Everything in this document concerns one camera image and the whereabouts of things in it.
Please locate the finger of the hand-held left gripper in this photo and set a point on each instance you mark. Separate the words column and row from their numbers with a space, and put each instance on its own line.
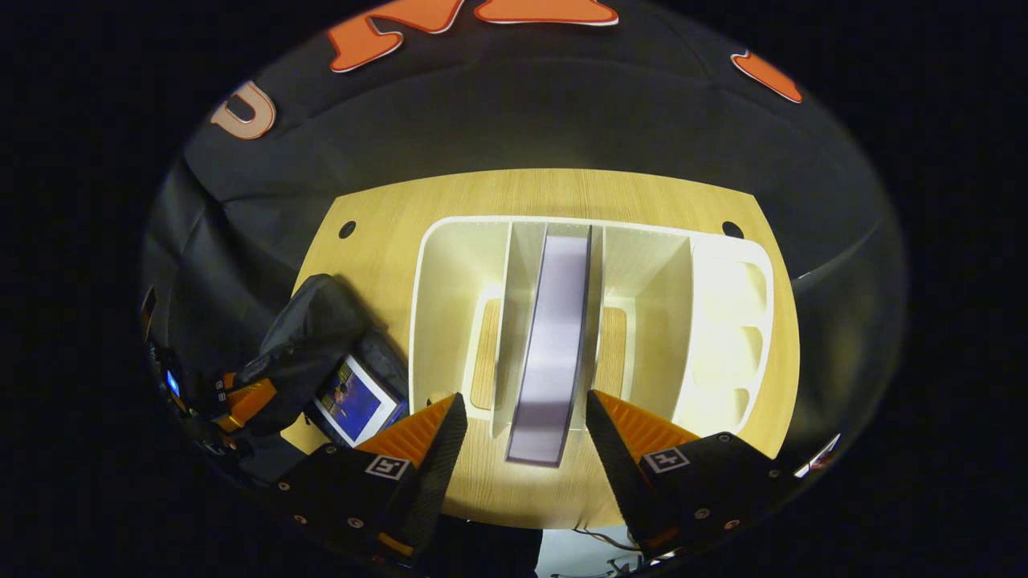
column 249, row 400

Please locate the black schoolbag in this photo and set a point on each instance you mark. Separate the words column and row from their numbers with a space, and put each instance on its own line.
column 309, row 329

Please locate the blue picture cover book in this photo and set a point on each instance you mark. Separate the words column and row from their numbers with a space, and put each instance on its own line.
column 357, row 401

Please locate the white printed board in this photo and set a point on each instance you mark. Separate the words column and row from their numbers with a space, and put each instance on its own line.
column 819, row 457

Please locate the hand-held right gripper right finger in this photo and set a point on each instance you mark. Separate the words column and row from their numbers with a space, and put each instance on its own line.
column 618, row 474

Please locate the white bookshelf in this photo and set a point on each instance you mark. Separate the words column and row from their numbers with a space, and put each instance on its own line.
column 454, row 281

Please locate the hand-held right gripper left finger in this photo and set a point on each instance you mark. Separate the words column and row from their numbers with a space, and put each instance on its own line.
column 438, row 466

